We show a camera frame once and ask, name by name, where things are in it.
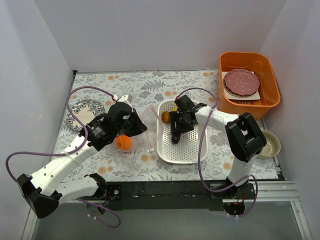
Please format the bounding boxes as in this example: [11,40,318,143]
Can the clear zip top bag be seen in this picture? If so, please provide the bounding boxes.
[106,105,164,153]

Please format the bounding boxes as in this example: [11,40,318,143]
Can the orange fruit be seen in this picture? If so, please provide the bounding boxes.
[115,135,133,152]

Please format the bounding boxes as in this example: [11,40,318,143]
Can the pink polka dot plate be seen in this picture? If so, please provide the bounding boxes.
[223,69,260,97]

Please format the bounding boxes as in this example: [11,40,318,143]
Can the blue floral plate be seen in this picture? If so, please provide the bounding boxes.
[66,99,105,132]

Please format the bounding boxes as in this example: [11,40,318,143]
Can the floral tablecloth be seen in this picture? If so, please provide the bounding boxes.
[47,69,283,182]

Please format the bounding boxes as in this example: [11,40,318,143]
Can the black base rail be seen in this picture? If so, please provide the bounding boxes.
[77,180,257,211]

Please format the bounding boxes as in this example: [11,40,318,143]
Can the purple eggplant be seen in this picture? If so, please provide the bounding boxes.
[171,132,182,145]

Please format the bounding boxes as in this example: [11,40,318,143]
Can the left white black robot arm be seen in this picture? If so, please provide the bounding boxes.
[17,102,148,219]

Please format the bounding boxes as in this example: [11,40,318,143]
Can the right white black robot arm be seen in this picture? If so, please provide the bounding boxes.
[169,95,267,199]

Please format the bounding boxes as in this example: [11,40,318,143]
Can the brown kiwi fruit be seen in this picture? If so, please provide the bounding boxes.
[161,111,171,124]

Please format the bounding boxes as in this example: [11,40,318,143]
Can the aluminium frame rail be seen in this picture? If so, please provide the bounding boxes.
[22,180,312,240]

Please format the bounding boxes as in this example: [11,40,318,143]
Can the orange plastic tub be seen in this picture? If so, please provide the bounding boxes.
[217,51,281,120]

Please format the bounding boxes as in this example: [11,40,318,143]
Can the beige ceramic bowl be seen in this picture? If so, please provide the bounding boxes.
[257,129,281,159]

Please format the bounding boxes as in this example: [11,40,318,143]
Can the white perforated plastic basket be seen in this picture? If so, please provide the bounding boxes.
[156,99,209,165]

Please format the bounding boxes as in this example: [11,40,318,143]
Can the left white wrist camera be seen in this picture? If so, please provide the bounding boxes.
[112,93,133,105]

